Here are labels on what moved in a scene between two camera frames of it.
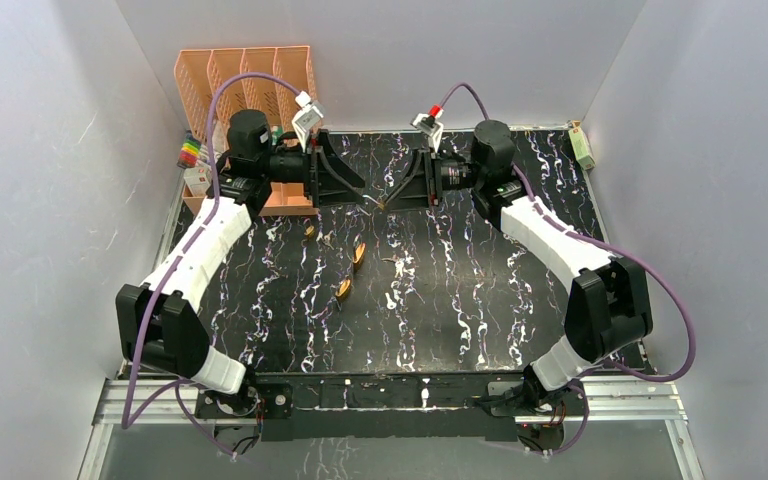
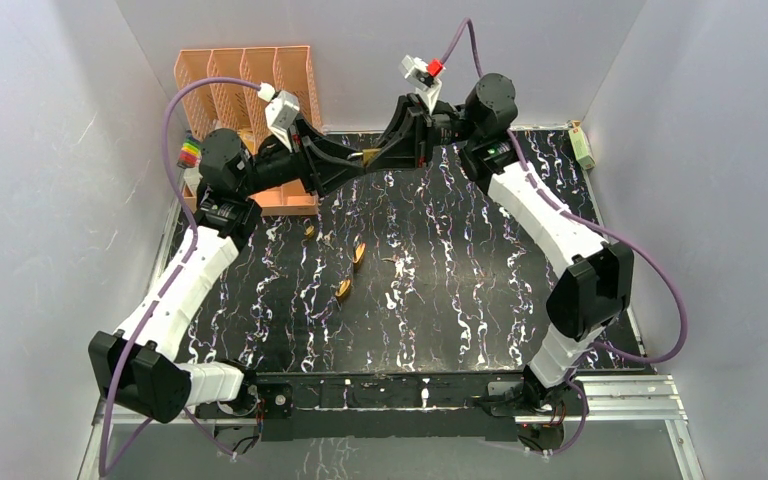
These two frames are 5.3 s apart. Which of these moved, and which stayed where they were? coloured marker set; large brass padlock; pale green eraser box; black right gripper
Moved: black right gripper
Stayed: large brass padlock; coloured marker set; pale green eraser box
